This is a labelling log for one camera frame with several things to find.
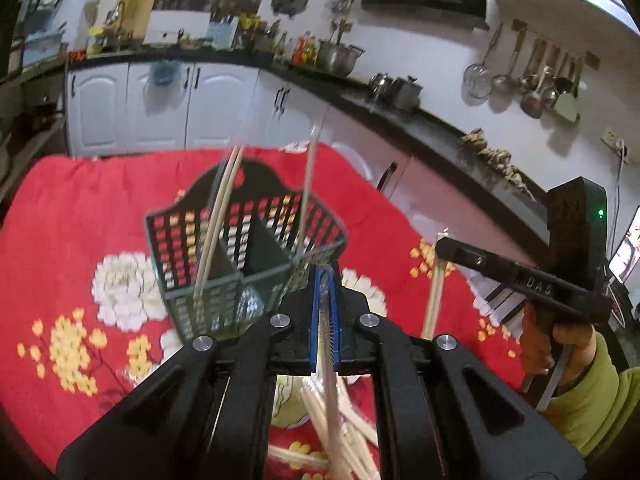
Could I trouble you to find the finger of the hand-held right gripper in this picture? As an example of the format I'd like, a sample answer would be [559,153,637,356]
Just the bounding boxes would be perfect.
[435,236,522,287]

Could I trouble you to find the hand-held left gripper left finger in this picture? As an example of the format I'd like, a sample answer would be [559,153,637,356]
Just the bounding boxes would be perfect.
[55,265,331,480]

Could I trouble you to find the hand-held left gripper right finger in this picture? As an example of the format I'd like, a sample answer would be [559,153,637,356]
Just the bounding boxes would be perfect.
[330,266,587,480]

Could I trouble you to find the wooden chopstick pair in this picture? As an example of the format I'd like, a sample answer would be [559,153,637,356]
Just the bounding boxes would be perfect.
[421,230,448,341]
[202,146,247,281]
[194,146,240,311]
[296,110,323,256]
[315,266,357,480]

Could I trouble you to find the dark green utensil basket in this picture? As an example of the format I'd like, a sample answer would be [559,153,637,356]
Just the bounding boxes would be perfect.
[144,157,348,343]

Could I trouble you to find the person's right forearm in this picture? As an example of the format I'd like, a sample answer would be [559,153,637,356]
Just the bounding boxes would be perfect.
[542,332,640,461]

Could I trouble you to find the person's right hand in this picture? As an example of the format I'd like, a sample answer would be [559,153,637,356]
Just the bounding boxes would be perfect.
[519,304,599,396]

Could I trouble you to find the lit screen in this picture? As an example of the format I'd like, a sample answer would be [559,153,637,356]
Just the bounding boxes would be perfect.
[610,207,640,286]

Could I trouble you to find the ginger roots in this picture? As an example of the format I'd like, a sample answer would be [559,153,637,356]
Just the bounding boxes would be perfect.
[460,127,533,193]

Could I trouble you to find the pile of wrapped chopsticks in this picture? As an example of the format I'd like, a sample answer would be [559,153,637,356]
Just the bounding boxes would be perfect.
[267,375,381,480]

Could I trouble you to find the black kitchen countertop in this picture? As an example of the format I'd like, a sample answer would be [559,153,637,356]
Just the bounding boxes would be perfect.
[65,47,556,221]

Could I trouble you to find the row of hanging steel ladles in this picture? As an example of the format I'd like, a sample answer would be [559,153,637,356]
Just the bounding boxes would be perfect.
[490,19,586,123]

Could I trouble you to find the steel pot with lid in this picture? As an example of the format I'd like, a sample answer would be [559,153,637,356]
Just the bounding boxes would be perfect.
[392,76,425,111]

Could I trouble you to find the steel kettle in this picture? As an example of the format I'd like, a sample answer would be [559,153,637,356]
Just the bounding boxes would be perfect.
[369,72,396,98]

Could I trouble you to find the large steel pot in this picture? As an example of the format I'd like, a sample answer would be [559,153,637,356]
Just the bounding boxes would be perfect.
[317,40,366,77]

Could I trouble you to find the red floral tablecloth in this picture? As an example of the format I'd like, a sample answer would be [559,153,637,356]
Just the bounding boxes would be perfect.
[0,141,531,480]

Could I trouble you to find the row of condiment bottles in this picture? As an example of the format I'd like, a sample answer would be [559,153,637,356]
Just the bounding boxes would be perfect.
[240,12,321,66]

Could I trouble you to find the blue plastic bag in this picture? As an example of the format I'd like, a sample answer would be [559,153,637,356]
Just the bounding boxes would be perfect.
[150,59,180,87]

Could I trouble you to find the pale blue knife block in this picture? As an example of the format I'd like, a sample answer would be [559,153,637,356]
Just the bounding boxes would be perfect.
[206,10,238,51]

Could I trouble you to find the white base cabinets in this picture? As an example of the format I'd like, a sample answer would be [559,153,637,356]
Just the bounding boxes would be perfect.
[65,60,416,196]

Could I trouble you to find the round steel lid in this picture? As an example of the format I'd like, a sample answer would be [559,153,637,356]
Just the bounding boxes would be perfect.
[271,0,308,20]

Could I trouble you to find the yellow container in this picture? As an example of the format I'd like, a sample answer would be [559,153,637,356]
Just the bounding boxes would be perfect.
[86,25,106,56]

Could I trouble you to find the wooden cutting board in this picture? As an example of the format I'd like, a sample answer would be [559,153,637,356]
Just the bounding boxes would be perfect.
[117,0,161,36]

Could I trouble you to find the steel faucet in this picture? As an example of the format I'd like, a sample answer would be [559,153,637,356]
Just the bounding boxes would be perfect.
[105,2,126,36]

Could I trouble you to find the pale blue plastic container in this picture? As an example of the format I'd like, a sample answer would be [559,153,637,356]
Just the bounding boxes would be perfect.
[20,25,68,68]

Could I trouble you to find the wall socket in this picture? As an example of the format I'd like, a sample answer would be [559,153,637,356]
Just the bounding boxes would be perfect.
[600,127,630,163]

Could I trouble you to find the hanging wire strainer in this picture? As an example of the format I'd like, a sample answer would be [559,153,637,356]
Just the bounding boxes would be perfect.
[462,22,503,106]

